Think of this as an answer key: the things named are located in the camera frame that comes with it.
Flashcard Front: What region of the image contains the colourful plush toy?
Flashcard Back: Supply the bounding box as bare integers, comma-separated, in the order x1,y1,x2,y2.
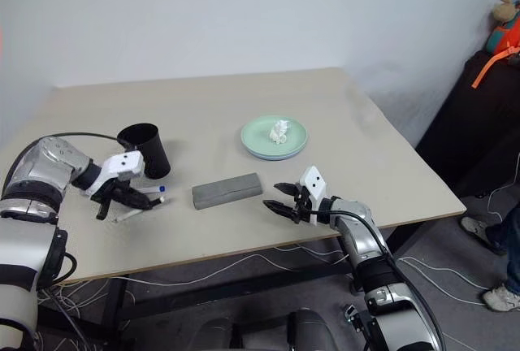
485,0,520,58

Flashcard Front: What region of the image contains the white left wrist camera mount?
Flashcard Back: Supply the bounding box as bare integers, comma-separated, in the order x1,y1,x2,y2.
85,150,145,197

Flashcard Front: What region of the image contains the orange strap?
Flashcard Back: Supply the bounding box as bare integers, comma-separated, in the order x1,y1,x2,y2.
471,44,520,89

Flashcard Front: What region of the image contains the black plastic cup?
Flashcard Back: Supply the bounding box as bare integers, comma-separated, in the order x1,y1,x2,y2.
116,123,171,180

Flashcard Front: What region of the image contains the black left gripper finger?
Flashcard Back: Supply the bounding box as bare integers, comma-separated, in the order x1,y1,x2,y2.
120,187,164,211
95,197,115,221

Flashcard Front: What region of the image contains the white marker with grey tip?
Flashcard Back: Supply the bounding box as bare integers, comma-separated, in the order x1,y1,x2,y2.
114,194,167,224

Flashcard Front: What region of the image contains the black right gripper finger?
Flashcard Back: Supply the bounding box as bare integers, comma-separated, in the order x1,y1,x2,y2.
272,182,303,197
263,200,300,223

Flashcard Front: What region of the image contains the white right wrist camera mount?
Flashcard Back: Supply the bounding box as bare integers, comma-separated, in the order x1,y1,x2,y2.
298,166,332,227

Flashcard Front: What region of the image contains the dark blue trouser leg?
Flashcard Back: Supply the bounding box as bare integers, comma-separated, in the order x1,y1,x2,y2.
485,200,520,295

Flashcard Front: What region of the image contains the grey felt glasses case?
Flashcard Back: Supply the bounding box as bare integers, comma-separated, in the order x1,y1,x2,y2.
191,171,262,210

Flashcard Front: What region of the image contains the black metal table frame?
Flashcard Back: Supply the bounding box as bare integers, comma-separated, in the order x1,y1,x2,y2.
101,223,407,327

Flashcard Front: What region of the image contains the blue plastic plate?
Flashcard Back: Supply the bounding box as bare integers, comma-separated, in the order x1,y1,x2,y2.
245,144,306,163

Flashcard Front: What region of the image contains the dark grey rounded shape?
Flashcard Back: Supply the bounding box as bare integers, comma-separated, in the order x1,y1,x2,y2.
287,308,342,351

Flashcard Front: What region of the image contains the white tissue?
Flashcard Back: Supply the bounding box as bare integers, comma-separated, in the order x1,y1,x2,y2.
268,119,290,145

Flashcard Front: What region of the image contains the dark brown sofa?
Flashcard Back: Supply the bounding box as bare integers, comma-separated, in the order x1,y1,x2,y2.
414,50,520,197

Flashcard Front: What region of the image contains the grey white sneaker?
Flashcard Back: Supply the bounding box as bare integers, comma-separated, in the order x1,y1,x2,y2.
482,284,520,312
460,215,509,255

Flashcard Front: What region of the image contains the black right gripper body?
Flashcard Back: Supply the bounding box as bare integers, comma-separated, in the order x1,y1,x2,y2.
292,185,317,224

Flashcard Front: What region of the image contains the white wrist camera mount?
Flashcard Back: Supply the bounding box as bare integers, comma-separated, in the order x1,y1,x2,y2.
298,166,332,227
85,150,145,197

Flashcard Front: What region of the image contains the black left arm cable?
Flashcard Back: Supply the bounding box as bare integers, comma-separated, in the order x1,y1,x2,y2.
15,132,133,153

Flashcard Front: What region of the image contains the green plastic plate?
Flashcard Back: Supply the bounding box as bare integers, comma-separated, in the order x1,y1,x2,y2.
240,114,310,158

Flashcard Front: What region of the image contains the white floor cable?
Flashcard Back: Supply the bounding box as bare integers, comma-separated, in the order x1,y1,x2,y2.
36,240,492,311
473,180,520,226

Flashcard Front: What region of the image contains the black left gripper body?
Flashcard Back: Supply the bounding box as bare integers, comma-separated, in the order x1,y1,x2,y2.
91,177,138,206

